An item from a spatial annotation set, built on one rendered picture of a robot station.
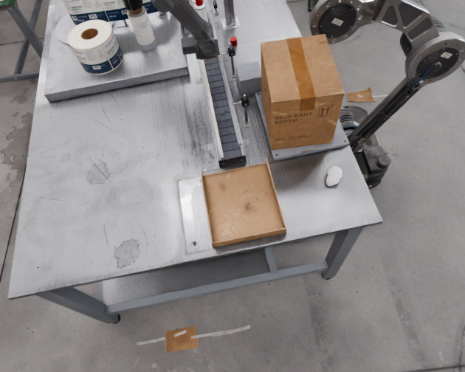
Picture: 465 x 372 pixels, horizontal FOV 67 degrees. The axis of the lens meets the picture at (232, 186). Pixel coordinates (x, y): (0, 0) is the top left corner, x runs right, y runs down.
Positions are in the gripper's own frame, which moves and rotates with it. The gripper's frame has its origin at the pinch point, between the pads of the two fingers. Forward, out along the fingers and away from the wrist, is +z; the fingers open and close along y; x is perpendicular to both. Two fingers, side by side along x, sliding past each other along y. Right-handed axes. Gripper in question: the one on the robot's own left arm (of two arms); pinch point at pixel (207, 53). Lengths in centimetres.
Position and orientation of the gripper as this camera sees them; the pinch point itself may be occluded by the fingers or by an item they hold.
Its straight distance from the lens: 168.4
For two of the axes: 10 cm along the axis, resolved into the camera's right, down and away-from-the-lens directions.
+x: 1.8, 9.7, 1.6
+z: -0.6, -1.5, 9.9
